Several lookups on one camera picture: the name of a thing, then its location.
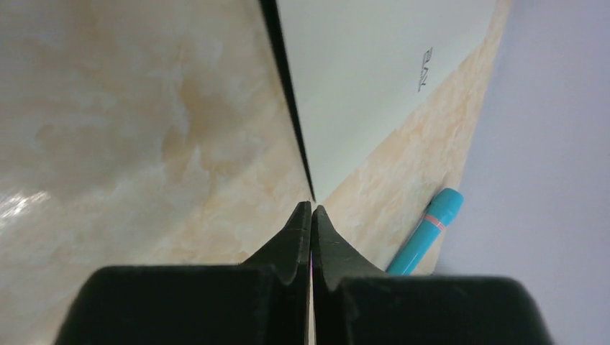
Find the turquoise marker pen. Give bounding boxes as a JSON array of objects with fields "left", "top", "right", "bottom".
[{"left": 386, "top": 188, "right": 464, "bottom": 275}]

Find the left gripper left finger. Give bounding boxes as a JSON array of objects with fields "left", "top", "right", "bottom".
[{"left": 55, "top": 201, "right": 311, "bottom": 344}]

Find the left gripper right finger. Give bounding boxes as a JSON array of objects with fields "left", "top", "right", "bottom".
[{"left": 311, "top": 206, "right": 552, "bottom": 344}]

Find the grey black file folder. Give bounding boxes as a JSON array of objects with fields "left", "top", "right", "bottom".
[{"left": 260, "top": 0, "right": 496, "bottom": 202}]

